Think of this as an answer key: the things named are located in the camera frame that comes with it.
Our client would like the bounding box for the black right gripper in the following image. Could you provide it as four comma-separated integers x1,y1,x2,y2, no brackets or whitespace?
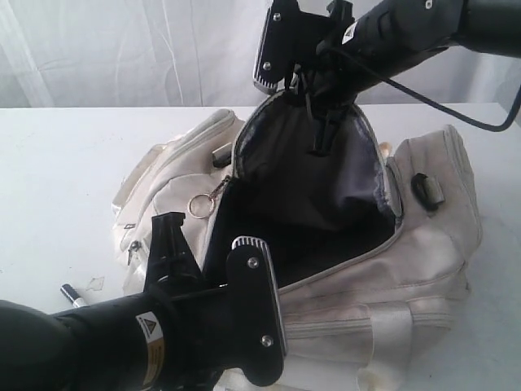
284,0,357,157

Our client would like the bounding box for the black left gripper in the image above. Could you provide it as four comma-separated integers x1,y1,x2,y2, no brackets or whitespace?
146,212,240,390

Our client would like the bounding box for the white marker black cap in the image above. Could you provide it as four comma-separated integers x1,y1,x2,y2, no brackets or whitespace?
60,283,88,308

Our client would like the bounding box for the white fabric duffel bag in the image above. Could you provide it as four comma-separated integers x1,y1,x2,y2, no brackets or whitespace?
112,92,482,390

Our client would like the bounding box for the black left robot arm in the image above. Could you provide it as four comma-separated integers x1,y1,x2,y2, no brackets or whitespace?
1,212,243,390

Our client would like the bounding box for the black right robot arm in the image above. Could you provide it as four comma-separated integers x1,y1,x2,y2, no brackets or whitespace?
264,1,520,156

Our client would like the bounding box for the white backdrop curtain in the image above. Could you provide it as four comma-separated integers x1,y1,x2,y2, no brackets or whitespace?
0,0,521,109

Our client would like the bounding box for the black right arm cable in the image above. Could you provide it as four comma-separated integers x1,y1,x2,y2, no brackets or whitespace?
317,38,521,134

